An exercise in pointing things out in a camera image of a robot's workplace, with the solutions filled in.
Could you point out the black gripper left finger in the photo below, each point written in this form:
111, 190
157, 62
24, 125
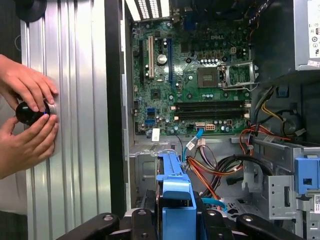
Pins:
105, 225

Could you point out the person's left hand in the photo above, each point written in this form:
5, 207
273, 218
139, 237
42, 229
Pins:
25, 82

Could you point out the CPU socket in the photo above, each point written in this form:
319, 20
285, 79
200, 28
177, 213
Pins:
207, 77

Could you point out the grey optical drive cage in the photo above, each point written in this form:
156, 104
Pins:
277, 197

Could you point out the blue plastic drive bracket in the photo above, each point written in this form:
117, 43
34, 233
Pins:
307, 170

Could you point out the silver coin cell battery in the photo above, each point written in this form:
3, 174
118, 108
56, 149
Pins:
162, 60

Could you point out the white expansion slot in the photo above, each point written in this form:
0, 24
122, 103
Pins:
150, 57

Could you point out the metal socket cover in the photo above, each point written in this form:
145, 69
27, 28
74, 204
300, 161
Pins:
238, 65

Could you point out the grey power supply unit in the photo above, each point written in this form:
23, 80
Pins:
301, 37

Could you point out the black RAM slot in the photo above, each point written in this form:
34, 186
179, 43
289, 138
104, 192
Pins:
212, 113
212, 118
212, 108
212, 104

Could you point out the hard disk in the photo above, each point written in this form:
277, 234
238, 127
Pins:
175, 180

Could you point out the black expansion slot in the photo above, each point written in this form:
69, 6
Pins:
141, 62

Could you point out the grey metal disk bay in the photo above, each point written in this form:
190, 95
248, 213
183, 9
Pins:
145, 170

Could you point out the black PC case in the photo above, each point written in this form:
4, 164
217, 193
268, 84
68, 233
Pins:
115, 100

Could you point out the blue expansion slot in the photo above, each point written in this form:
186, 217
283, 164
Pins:
170, 62

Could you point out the green motherboard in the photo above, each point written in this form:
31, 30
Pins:
162, 90

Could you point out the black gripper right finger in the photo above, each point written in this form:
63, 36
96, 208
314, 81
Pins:
255, 226

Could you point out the black round foot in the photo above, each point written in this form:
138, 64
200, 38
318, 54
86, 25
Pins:
31, 10

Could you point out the person's right hand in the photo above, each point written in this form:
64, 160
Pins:
27, 147

